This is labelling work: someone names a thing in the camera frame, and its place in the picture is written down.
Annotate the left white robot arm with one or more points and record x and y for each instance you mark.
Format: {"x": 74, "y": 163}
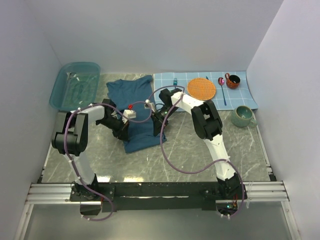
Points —
{"x": 71, "y": 133}

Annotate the blue fork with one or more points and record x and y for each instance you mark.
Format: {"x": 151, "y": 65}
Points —
{"x": 175, "y": 82}

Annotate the blue t shirt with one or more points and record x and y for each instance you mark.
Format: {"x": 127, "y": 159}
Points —
{"x": 126, "y": 92}

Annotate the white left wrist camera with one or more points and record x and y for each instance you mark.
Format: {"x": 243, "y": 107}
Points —
{"x": 128, "y": 113}

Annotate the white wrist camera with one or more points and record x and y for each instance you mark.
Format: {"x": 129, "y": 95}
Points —
{"x": 128, "y": 113}
{"x": 149, "y": 105}

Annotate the blue checked placemat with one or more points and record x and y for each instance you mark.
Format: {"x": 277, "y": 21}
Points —
{"x": 234, "y": 97}

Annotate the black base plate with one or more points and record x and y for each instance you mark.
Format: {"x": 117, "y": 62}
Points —
{"x": 130, "y": 196}

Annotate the iridescent spoon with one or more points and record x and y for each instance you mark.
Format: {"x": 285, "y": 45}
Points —
{"x": 221, "y": 82}

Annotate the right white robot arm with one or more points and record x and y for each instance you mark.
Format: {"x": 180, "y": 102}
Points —
{"x": 208, "y": 126}

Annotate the green ceramic mug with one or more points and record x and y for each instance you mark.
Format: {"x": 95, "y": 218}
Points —
{"x": 243, "y": 116}

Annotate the orange woven round trivet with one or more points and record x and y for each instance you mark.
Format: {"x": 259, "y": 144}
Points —
{"x": 197, "y": 88}

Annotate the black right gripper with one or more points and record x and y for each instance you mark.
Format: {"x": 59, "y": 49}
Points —
{"x": 158, "y": 122}

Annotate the teal plastic bin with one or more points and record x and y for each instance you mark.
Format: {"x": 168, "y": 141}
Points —
{"x": 75, "y": 86}

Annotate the aluminium rail frame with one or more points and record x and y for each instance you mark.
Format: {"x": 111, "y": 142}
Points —
{"x": 260, "y": 182}

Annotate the orange black mug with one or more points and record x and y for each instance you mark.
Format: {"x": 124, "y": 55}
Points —
{"x": 232, "y": 81}

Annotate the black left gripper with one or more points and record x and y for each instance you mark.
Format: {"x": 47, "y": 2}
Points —
{"x": 122, "y": 132}

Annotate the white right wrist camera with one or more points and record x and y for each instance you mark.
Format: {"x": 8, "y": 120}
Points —
{"x": 149, "y": 105}

